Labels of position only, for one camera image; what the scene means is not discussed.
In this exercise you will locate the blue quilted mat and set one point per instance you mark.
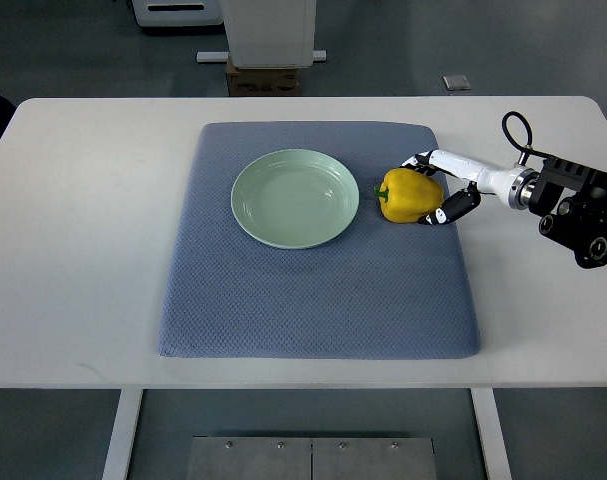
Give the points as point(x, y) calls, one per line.
point(379, 291)

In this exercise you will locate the light green plate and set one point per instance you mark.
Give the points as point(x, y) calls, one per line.
point(295, 199)

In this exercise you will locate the white right table leg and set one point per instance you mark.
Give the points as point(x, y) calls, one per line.
point(490, 434)

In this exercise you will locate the small grey floor plate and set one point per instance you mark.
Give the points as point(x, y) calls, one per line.
point(456, 83)

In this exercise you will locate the yellow bell pepper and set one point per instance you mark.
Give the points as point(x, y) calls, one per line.
point(405, 195)

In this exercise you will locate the brown cardboard box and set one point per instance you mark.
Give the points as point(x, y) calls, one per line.
point(261, 82)

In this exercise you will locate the white left table leg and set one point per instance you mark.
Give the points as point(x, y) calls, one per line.
point(123, 434)

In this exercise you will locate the white appliance with slot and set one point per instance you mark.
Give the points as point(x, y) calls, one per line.
point(169, 14)

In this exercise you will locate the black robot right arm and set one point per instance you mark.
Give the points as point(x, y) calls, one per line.
point(569, 198)

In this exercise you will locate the white table leg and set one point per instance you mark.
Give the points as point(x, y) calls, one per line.
point(490, 434)
point(123, 434)

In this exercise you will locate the white machine column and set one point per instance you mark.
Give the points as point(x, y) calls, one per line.
point(268, 35)

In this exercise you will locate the metal base plate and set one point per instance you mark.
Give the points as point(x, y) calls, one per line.
point(311, 458)

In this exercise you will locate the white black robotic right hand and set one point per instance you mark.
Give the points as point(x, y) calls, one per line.
point(511, 186)

